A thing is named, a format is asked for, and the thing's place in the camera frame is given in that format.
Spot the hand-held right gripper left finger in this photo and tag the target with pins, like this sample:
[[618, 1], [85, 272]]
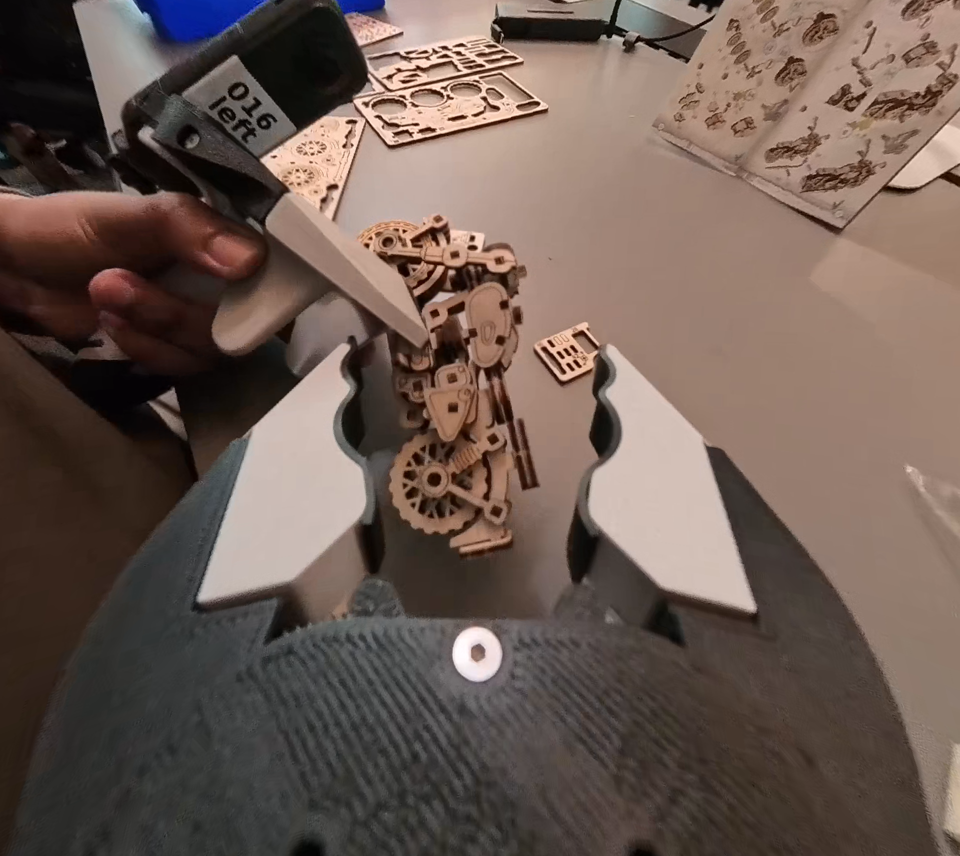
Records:
[[292, 496]]

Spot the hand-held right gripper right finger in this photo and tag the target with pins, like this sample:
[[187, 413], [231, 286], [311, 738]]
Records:
[[660, 496]]

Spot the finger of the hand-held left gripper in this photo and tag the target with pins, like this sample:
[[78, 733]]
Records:
[[322, 335], [345, 267]]

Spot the wooden motorcycle model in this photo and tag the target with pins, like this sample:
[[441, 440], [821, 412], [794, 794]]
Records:
[[457, 406]]

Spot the grey desk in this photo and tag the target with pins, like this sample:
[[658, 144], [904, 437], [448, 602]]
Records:
[[712, 346]]

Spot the person's left hand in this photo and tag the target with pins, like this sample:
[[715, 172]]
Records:
[[90, 248]]

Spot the small wooden puzzle sheet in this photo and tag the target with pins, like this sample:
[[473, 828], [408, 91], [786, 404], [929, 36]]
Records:
[[375, 31]]

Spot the wooden sheet with narrow cutouts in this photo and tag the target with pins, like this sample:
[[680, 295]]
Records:
[[390, 70]]

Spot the wooden sheet with gears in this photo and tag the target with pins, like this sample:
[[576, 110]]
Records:
[[315, 151]]

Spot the wooden sheet with round holes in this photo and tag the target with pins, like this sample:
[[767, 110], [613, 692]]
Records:
[[420, 125]]

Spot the wooden keypad-shaped puzzle piece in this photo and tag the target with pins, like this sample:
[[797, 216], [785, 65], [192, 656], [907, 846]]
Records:
[[568, 368]]

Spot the person's brown clothing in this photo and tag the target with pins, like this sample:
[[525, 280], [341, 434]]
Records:
[[75, 533]]

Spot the long black adapter box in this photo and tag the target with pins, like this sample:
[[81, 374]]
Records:
[[547, 29]]

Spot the white stand base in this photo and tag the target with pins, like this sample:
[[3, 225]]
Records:
[[930, 166]]

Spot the printed instruction sheet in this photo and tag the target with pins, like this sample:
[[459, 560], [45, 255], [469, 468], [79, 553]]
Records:
[[825, 83]]

